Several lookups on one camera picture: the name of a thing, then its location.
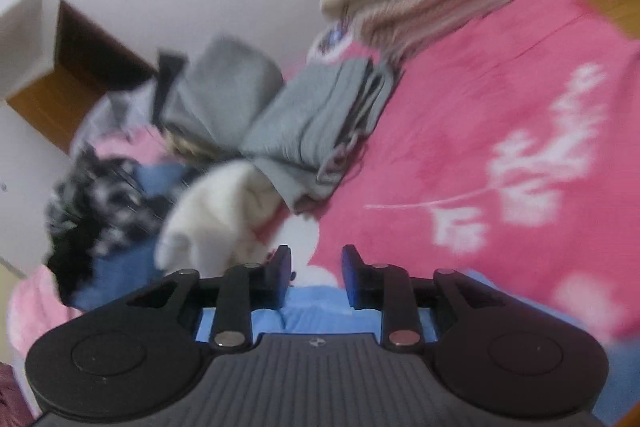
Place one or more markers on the wooden bedside cabinet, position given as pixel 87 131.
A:
pixel 50 97

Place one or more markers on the blue denim jeans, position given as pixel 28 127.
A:
pixel 125 267

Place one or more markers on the tan garment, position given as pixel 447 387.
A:
pixel 200 148

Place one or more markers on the dark red cloth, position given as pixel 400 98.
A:
pixel 12 399

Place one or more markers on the pink floral blanket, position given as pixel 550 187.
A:
pixel 475 117

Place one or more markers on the black folded item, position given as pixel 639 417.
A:
pixel 167 82

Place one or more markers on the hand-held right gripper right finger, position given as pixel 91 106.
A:
pixel 350 277

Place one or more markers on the grey-blue quilt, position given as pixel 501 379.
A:
pixel 115 117

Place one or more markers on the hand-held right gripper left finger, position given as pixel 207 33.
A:
pixel 284 274

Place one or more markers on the blue printed t-shirt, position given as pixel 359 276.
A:
pixel 320 307

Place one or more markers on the black white plaid shirt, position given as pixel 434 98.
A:
pixel 105 197

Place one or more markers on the white garment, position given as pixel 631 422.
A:
pixel 215 212

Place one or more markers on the light grey garment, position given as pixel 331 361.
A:
pixel 310 122

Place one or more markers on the light pink quilt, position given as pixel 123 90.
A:
pixel 35 312

